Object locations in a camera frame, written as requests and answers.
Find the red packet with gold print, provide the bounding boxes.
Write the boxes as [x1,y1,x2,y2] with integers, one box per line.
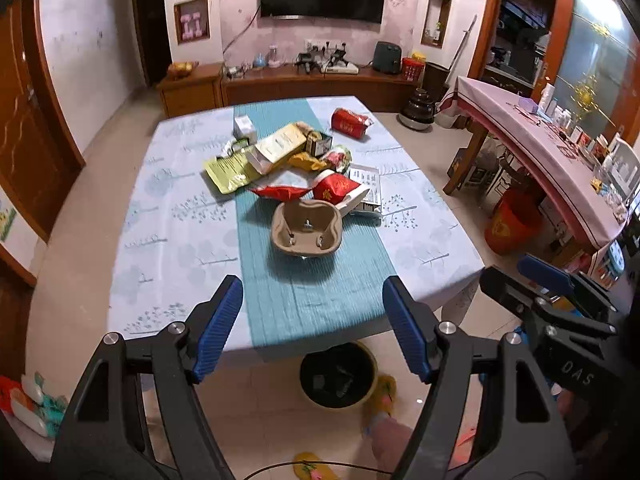
[312,169,359,205]

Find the brown pulp cup tray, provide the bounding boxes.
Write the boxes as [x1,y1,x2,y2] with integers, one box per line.
[270,200,343,258]

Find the red snack bag front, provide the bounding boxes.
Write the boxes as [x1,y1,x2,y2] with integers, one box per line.
[250,185,310,202]

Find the green yellow packet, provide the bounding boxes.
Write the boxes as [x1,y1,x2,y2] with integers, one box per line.
[204,153,262,195]

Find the yellow rimmed black trash bin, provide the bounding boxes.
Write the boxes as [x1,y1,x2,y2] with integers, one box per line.
[298,341,378,411]

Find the red plastic bucket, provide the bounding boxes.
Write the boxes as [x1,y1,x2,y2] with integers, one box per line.
[484,188,542,256]

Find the teal white bottle pack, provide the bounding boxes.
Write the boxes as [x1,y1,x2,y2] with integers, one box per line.
[10,373,68,440]

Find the right yellow embroidered slipper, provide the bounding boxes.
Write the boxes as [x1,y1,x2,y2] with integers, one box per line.
[361,375,397,436]

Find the yellow embroidered slipper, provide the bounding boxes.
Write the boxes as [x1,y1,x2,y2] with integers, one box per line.
[292,452,340,480]
[361,375,397,436]

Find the pink cloth side table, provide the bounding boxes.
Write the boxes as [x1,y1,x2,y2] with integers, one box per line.
[440,77,624,249]

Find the left yellow embroidered slipper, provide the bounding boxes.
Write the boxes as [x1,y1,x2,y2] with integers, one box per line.
[292,452,340,480]

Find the white printed box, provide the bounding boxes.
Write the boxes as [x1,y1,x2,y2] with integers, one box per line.
[346,164,382,218]

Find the white patterned tablecloth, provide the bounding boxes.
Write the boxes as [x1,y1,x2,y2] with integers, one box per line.
[107,96,484,362]

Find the teal table runner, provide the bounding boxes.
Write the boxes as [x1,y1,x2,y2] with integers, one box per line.
[233,96,399,350]

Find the red crumpled bag far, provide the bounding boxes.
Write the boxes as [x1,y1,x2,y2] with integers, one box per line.
[331,107,373,140]

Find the small black carton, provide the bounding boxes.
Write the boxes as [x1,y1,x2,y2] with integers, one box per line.
[305,130,333,158]

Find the yellow crumpled wrapper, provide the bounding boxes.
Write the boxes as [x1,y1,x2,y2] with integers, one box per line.
[288,152,330,172]

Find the black toaster appliance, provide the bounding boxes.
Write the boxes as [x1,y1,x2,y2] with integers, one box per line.
[371,41,402,75]

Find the wooden door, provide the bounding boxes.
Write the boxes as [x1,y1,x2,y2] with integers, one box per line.
[1,0,85,240]

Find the cream long carton box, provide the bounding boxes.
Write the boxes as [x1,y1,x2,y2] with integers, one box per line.
[246,122,309,176]

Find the small white box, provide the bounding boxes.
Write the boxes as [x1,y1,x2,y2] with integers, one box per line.
[233,115,257,145]

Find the wooden TV cabinet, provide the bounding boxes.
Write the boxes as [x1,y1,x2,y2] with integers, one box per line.
[157,63,418,118]

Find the black thin cable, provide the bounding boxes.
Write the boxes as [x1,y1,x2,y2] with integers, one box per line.
[242,460,396,480]

